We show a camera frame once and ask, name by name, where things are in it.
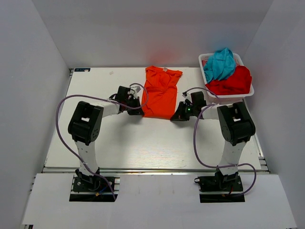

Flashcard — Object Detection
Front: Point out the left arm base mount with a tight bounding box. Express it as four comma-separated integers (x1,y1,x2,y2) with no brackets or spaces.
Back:
69,169,120,202

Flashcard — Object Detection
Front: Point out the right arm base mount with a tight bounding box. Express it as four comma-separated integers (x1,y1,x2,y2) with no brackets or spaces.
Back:
194,169,245,203

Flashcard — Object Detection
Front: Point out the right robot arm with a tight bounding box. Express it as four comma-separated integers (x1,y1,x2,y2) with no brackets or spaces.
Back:
170,92,256,190

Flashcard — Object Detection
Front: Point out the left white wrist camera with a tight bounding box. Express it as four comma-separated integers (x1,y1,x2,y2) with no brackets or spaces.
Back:
129,85,141,99

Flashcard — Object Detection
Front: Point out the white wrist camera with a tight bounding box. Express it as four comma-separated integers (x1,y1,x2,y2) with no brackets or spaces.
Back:
129,85,141,99
183,92,192,105

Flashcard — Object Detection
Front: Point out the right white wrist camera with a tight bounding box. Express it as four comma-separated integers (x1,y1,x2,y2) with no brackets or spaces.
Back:
183,92,192,105

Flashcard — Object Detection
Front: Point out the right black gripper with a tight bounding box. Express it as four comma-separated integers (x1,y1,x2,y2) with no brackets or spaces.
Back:
171,101,197,121

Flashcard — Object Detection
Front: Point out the blue table label sticker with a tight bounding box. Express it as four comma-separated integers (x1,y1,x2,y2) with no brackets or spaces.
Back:
74,68,91,72

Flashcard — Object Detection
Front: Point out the blue t-shirt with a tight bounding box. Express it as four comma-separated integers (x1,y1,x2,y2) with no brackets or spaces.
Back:
203,48,236,83

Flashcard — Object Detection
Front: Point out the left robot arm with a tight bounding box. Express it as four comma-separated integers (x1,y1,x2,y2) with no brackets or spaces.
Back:
68,83,144,190

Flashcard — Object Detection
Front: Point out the orange t-shirt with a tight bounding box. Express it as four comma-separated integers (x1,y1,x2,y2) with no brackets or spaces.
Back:
142,66,183,120

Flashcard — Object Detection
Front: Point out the red t-shirt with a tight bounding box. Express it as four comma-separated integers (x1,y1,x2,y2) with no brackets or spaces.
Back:
205,66,252,95

